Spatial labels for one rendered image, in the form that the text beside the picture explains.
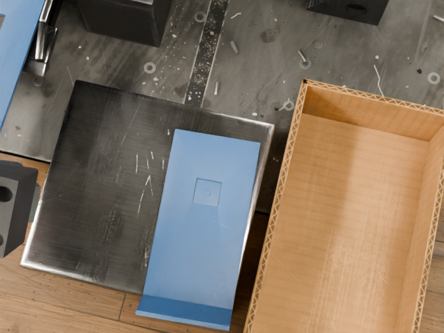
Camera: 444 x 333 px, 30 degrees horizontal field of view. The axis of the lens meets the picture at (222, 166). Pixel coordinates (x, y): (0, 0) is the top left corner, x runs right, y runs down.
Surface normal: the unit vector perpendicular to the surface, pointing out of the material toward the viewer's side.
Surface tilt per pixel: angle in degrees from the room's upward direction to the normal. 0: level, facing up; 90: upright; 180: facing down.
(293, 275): 0
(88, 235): 0
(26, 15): 4
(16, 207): 91
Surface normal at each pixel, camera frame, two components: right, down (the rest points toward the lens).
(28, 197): 0.97, 0.25
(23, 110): 0.00, -0.25
